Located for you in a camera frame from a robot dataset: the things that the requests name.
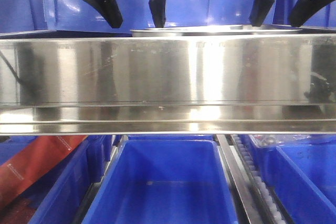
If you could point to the silver metal tray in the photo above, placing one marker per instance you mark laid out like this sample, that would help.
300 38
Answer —
215 30

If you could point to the blue bin upper right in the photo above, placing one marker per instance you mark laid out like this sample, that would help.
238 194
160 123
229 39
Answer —
323 18

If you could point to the blue bin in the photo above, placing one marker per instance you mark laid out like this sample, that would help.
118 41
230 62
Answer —
323 18
302 176
22 15
164 181
56 196
77 15

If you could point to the blue bin upper centre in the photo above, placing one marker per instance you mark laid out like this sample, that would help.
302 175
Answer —
77 15

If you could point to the blue bin upper left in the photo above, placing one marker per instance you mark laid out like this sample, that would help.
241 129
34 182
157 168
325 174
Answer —
22 15

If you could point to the clear plastic bag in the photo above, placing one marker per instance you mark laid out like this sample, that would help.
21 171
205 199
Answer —
267 140

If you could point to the blue bin lower right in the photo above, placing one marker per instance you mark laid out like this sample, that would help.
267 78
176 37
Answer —
302 176

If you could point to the red packaging bag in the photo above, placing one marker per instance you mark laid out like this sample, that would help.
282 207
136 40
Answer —
34 161

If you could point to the blue bin lower centre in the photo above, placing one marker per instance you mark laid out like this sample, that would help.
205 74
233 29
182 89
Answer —
164 181

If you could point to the blue bin lower left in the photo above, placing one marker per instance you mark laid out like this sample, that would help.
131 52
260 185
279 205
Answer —
56 196

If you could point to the stainless steel shelf front rail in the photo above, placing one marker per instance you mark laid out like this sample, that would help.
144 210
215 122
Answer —
206 84

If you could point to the steel divider rail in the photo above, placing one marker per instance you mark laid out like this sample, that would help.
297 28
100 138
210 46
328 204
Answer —
246 207

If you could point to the white roller track rail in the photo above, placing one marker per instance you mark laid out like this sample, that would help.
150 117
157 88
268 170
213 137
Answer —
259 188

